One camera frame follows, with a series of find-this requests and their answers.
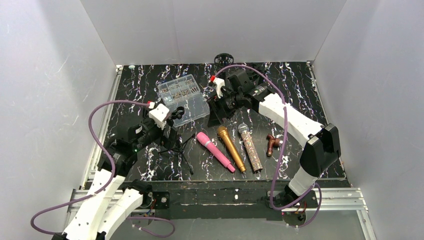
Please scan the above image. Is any pink microphone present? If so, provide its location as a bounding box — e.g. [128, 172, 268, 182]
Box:
[195, 132, 236, 173]

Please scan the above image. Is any glitter silver-head microphone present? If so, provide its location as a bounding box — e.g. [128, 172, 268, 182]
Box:
[237, 122, 263, 173]

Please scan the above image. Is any small black tripod stand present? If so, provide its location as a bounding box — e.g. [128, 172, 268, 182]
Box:
[159, 106, 195, 175]

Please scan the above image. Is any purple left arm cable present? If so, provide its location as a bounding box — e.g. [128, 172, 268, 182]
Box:
[30, 99, 176, 239]

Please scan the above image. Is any black round-base microphone stand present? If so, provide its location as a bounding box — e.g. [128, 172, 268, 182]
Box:
[243, 64, 265, 84]

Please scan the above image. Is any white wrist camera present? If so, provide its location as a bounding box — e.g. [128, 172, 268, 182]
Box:
[148, 102, 171, 130]
[210, 75, 225, 99]

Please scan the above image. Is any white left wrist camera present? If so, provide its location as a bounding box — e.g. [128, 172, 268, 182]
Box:
[148, 102, 171, 130]

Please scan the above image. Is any gold microphone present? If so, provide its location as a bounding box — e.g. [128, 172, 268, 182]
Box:
[217, 125, 247, 174]

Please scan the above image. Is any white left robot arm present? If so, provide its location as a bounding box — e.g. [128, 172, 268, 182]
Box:
[52, 109, 181, 240]

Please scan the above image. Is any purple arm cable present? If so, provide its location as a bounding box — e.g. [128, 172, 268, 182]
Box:
[30, 99, 176, 239]
[214, 64, 323, 229]

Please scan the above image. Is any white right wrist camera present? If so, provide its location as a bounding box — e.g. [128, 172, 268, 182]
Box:
[210, 75, 225, 99]

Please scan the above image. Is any clear plastic screw box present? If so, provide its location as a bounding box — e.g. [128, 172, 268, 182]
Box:
[157, 74, 210, 127]

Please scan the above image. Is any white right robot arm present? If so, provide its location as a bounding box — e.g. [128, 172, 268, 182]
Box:
[207, 66, 342, 197]

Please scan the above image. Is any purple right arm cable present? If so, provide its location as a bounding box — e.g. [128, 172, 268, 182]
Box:
[214, 64, 323, 229]

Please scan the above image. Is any black tripod microphone stand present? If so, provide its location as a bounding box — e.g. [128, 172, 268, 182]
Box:
[214, 53, 234, 67]

